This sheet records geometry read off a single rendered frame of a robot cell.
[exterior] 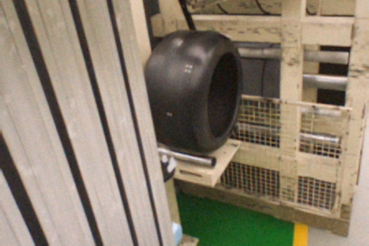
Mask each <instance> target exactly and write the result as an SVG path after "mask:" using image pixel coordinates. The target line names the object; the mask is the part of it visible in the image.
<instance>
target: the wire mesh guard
mask: <svg viewBox="0 0 369 246"><path fill-rule="evenodd" d="M241 98H242V99H246V100H253V106H249V102H248V115H244V111H245V110H242V111H243V114H240V115H243V119H242V120H243V121H244V120H245V119H244V116H248V117H249V107H253V108H258V107H254V100H255V101H259V102H260V101H264V130H265V128H266V127H265V124H266V122H265V102H269V103H270V118H269V119H270V128H269V129H270V132H266V133H270V137H269V138H270V167H268V168H270V173H271V169H273V168H271V134H274V133H271V124H274V123H271V119H272V118H271V103H275V104H276V109H272V110H276V114H272V115H276V119H274V120H276V124H274V125H276V138H273V139H276V143H275V142H272V143H275V144H276V147H274V146H272V147H274V148H276V151H275V152H276V156H274V155H272V156H274V157H276V160H275V161H276V169H275V170H276V173H275V174H276V177H274V178H276V181H275V182H276V185H277V182H278V181H277V144H278V143H277V130H279V129H277V125H278V124H277V121H282V120H277V116H281V115H277V111H281V110H277V104H287V111H286V112H287V116H285V117H290V116H288V112H290V111H288V105H294V108H295V106H300V119H301V106H304V107H309V108H312V114H308V115H312V116H317V115H313V108H314V109H319V117H318V126H316V127H317V131H315V130H311V131H315V132H317V136H315V135H312V136H315V137H316V145H317V142H319V141H317V137H318V127H319V118H320V109H325V113H326V110H327V109H328V110H332V116H331V117H327V116H322V117H327V118H331V124H332V117H333V111H338V112H339V111H343V112H347V119H345V118H341V119H345V120H347V124H343V125H346V129H345V135H344V140H343V141H344V145H342V146H344V147H343V150H342V151H343V154H342V156H343V158H342V160H341V161H342V163H341V164H342V169H341V175H340V178H337V177H335V178H337V179H340V180H339V182H336V181H334V182H336V183H339V191H336V190H334V191H336V192H339V195H337V194H334V195H337V196H338V199H337V200H338V202H337V203H335V202H333V203H335V204H337V214H336V215H334V214H331V212H330V211H326V210H327V209H324V208H322V207H320V208H322V209H323V210H321V209H318V208H314V207H313V200H312V207H308V206H305V205H302V204H304V203H302V200H304V199H302V196H303V195H302V194H301V198H300V199H301V202H299V203H301V204H297V198H296V197H294V198H295V199H296V203H294V202H292V189H293V188H291V192H290V194H291V196H289V197H291V200H288V199H287V184H288V183H287V177H286V179H285V180H286V183H285V184H286V191H285V192H286V195H284V196H286V201H284V200H282V199H279V198H280V197H279V198H274V197H270V195H268V194H267V191H268V190H267V187H266V190H265V191H266V194H265V195H262V192H261V194H258V193H257V192H255V193H252V187H250V188H251V192H249V191H246V190H247V187H249V186H247V183H248V182H247V180H246V185H245V186H246V190H243V189H244V188H243V185H244V184H242V190H240V189H238V188H234V186H232V187H228V186H226V185H223V184H225V181H226V180H225V179H224V183H223V184H217V182H216V183H215V185H214V186H213V187H219V188H223V189H226V190H231V191H233V192H236V193H243V194H245V195H251V196H253V197H260V198H263V199H265V200H268V201H273V202H277V203H282V204H286V205H289V206H291V207H298V208H301V209H306V210H308V211H313V212H318V213H320V214H324V215H329V216H333V217H336V218H340V214H339V213H340V207H341V202H342V191H343V181H344V171H345V165H346V160H347V149H348V139H349V128H350V123H351V117H352V108H347V107H342V106H331V105H326V104H312V103H306V102H301V101H290V100H280V99H270V98H265V97H259V96H249V95H242V97H241ZM294 108H293V112H290V113H293V117H290V118H293V122H290V121H286V122H290V123H293V127H291V128H294V113H295V112H294ZM259 109H262V108H260V107H259ZM256 113H259V114H263V113H260V112H256ZM295 114H299V113H295ZM305 115H307V113H305ZM312 116H311V119H307V118H304V119H307V120H311V124H307V125H311V126H315V125H312V121H316V120H312ZM256 118H260V116H259V117H256ZM246 121H249V129H248V128H245V124H244V123H242V124H244V135H245V134H247V133H245V129H248V130H249V134H250V130H251V129H250V126H252V125H250V120H246ZM321 122H325V121H321ZM260 123H262V122H260V120H259V126H256V127H259V140H258V139H255V140H258V141H259V144H258V145H259V146H260V145H261V144H260V141H261V140H260V137H261V136H260ZM325 123H329V122H325ZM331 124H330V131H331V128H332V127H331ZM334 124H338V127H339V121H338V123H334ZM278 126H282V125H278ZM324 128H328V127H324ZM298 129H299V132H295V133H299V134H303V133H300V129H302V128H300V120H299V128H298ZM332 129H336V128H332ZM251 131H255V130H251ZM255 132H258V131H255ZM293 133H294V131H293V129H292V146H293V138H294V136H293ZM323 133H324V136H323V141H322V142H323V145H324V137H325V129H324V131H323ZM327 133H331V132H327ZM331 134H335V133H331ZM337 134H338V128H337ZM337 134H336V140H338V139H337ZM307 135H311V134H307ZM339 135H343V134H339ZM255 136H258V135H255ZM297 138H298V146H297V147H298V150H299V143H301V142H299V138H300V137H299V136H298V137H297ZM327 138H329V142H327V143H329V145H330V144H334V143H330V139H334V138H330V137H327ZM301 139H304V138H301ZM308 140H311V139H308ZM336 140H335V141H336ZM305 141H306V130H305ZM311 141H315V140H311ZM262 142H264V141H262ZM302 144H304V148H303V147H301V148H303V149H304V152H302V153H304V154H305V149H306V148H305V142H304V143H302ZM316 145H313V146H316ZM323 145H322V146H320V147H322V151H321V152H324V151H323ZM335 145H338V144H335ZM261 146H263V145H261ZM251 148H254V149H258V148H255V147H251ZM328 148H329V149H330V147H328ZM261 150H263V149H261ZM261 150H260V153H259V154H260V161H258V162H260V165H259V166H260V175H261V170H262V169H261V158H262V157H261ZM285 150H287V149H285ZM307 150H310V154H309V153H306V154H309V155H310V158H308V159H309V162H307V163H309V167H307V168H310V159H311V155H312V154H311V149H307ZM336 150H338V149H336V147H335V152H336ZM266 151H267V150H266V136H265V158H263V159H265V162H264V163H265V170H264V171H265V178H266V175H267V174H266V172H269V171H266V164H269V163H266V160H268V159H266V155H267V154H266ZM252 152H255V151H252ZM255 153H258V152H255ZM278 153H281V152H278ZM329 153H332V152H328V159H329ZM332 154H334V158H333V159H336V158H335V153H332ZM285 155H287V154H285ZM256 157H258V156H256V154H255V171H256V170H257V169H256V165H257V164H256V161H257V160H256ZM282 158H284V157H282V155H281V161H279V162H281V165H280V166H281V169H280V170H281V178H280V179H281V186H280V187H281V193H279V194H281V195H283V194H282V187H283V186H282V175H283V174H282ZM285 159H287V160H290V159H288V158H285ZM312 160H313V159H312ZM336 160H339V159H336ZM297 161H300V160H297ZM301 162H303V165H301V166H303V167H306V166H304V155H303V161H301ZM285 163H287V164H290V163H288V162H285ZM334 164H338V163H334ZM341 164H338V165H341ZM287 168H291V167H287ZM291 169H294V168H291ZM283 171H285V170H283ZM286 172H288V171H286ZM288 173H291V172H288ZM271 177H273V176H271ZM290 177H292V176H290ZM291 181H293V180H291ZM293 182H296V181H293ZM278 183H280V182H278ZM297 183H298V182H297ZM289 185H292V184H289ZM332 186H333V185H332V184H331V190H333V189H332ZM297 187H300V186H297ZM283 188H285V187H283ZM293 190H296V189H293ZM296 191H298V190H296ZM267 195H268V196H267ZM296 195H297V193H296ZM287 200H288V201H287ZM289 201H290V202H289ZM326 206H329V210H330V207H331V205H330V204H329V205H326Z"/></svg>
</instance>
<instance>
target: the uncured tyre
mask: <svg viewBox="0 0 369 246"><path fill-rule="evenodd" d="M157 54H160V55H167V56H157ZM186 63H188V64H191V65H193V68H192V72H191V74H189V73H184V71H185V66H186ZM143 74H144V81H145V84H146V88H147V97H148V100H149V107H150V111H151V114H152V123H153V127H154V133H155V137H156V143H157V144H159V145H161V146H164V147H165V148H166V149H171V150H174V151H183V152H185V153H189V154H195V155H210V154H212V153H213V152H215V151H217V149H220V148H221V147H222V146H223V145H224V144H225V143H226V142H227V140H228V139H229V137H230V135H231V134H232V130H233V128H234V127H235V123H236V120H237V116H238V113H239V111H240V107H241V97H242V91H243V68H242V63H241V56H240V53H239V51H238V48H237V47H236V46H235V44H234V43H233V42H232V41H231V39H230V38H228V37H226V36H225V35H222V34H220V32H217V31H215V30H177V31H174V32H172V33H169V34H168V35H166V36H165V37H164V38H163V39H162V40H161V41H160V42H159V44H158V45H157V46H156V47H155V48H154V50H152V53H151V55H150V56H149V59H148V60H147V64H146V66H145V68H144V73H143ZM166 111H171V112H172V116H173V118H172V117H167V116H166Z"/></svg>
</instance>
